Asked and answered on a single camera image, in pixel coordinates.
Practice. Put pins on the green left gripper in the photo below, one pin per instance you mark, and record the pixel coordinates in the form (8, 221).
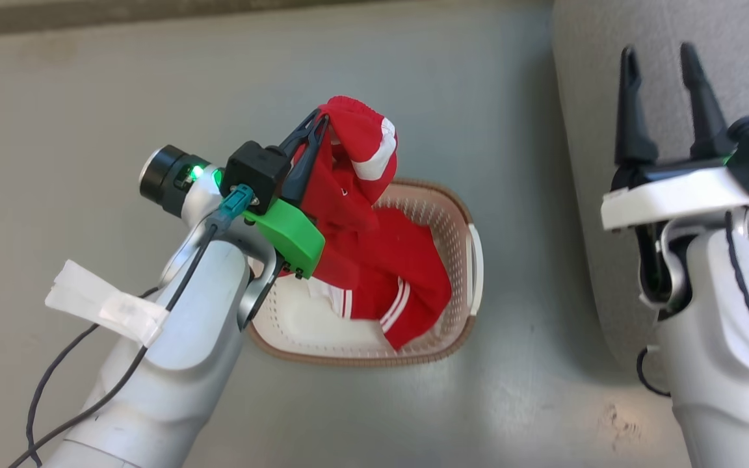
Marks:
(293, 237)

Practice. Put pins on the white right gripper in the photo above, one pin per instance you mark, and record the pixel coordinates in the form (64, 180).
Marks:
(673, 192)

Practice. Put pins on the red garment with white stripes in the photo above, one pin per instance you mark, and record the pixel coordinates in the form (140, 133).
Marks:
(381, 260)

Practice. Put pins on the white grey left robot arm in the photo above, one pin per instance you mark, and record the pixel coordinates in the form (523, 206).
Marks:
(179, 338)

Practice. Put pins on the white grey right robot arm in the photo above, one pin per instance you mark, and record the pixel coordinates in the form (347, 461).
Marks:
(719, 364)

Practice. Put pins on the grey fabric sofa seat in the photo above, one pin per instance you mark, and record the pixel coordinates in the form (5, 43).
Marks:
(673, 117)

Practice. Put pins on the cream perforated laundry basket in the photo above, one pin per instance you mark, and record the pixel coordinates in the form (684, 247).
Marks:
(459, 234)

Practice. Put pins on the white tape strip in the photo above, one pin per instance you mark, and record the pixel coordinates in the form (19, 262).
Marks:
(105, 302)

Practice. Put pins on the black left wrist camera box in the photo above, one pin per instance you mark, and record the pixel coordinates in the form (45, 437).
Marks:
(256, 172)

